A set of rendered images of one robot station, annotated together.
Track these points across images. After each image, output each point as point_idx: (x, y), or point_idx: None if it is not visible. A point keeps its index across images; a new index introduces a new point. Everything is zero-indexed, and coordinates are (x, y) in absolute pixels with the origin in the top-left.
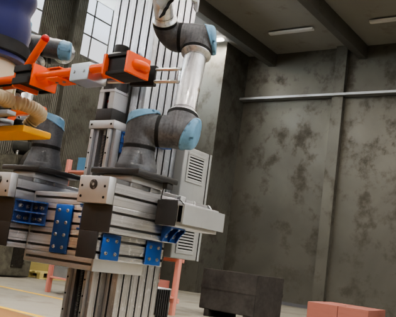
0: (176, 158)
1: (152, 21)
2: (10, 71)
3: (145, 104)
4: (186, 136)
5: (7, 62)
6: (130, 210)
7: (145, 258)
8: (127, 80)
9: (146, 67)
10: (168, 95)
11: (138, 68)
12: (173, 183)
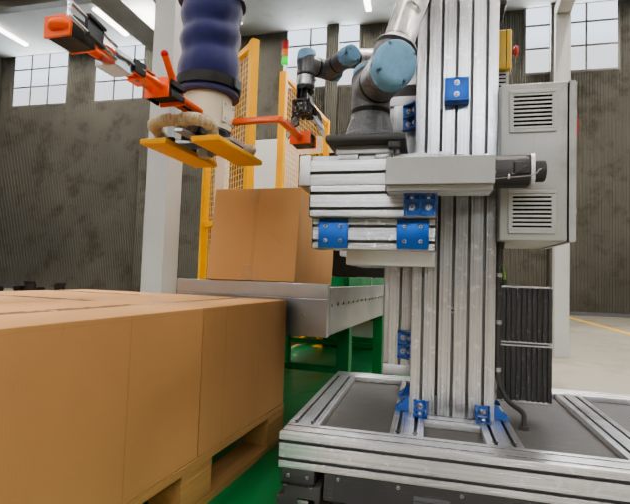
0: (498, 107)
1: None
2: (203, 97)
3: (419, 61)
4: (374, 71)
5: (198, 91)
6: (340, 186)
7: (397, 241)
8: (79, 45)
9: (53, 21)
10: (463, 35)
11: (50, 27)
12: (396, 137)
